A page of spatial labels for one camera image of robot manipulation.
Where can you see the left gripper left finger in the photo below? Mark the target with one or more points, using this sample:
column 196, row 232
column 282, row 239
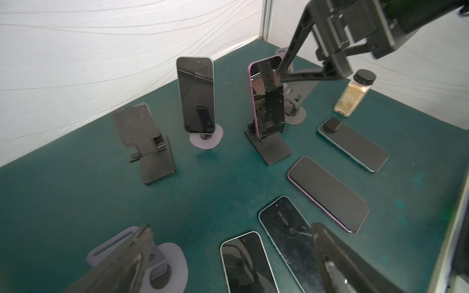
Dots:
column 123, row 270

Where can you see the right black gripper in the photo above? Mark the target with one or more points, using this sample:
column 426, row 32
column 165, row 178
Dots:
column 378, row 27

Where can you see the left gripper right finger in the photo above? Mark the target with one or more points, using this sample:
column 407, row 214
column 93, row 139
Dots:
column 362, row 277

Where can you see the cracked phone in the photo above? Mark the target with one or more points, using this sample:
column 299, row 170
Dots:
column 341, row 204

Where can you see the green-edged phone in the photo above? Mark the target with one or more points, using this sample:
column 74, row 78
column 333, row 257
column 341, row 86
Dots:
column 292, row 237
column 356, row 146

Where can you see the black phone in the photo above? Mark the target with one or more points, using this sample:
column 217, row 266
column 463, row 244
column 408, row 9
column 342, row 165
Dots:
column 246, row 266
column 197, row 94

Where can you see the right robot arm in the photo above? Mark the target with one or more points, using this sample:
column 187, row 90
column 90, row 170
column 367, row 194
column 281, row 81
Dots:
column 428, row 11

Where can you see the black stand right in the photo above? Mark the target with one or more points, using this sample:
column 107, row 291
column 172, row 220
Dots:
column 272, row 149

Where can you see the black stand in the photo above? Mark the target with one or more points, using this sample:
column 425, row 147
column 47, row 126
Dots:
column 137, row 129
column 272, row 149

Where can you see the grey round stand back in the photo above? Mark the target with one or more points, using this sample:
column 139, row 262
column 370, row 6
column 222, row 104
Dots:
column 207, row 141

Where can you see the black stand back left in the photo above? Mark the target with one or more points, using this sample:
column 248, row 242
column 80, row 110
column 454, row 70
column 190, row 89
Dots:
column 137, row 129

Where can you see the small jar black lid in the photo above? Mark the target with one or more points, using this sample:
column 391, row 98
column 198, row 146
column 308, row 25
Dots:
column 355, row 92

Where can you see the green table mat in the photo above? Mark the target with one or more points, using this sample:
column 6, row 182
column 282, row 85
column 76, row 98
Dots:
column 68, row 197

